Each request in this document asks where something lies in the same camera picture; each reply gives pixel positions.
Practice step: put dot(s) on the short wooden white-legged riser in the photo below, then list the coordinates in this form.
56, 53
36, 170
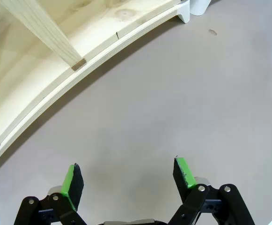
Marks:
199, 7

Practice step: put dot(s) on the light wooden compartment shelf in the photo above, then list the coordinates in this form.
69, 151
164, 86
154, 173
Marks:
44, 35

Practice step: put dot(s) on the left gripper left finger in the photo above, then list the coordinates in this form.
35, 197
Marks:
73, 187

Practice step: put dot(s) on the long wooden white-legged riser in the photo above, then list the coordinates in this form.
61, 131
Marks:
184, 12

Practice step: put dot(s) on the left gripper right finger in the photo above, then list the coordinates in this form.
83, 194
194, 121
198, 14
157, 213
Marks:
185, 178

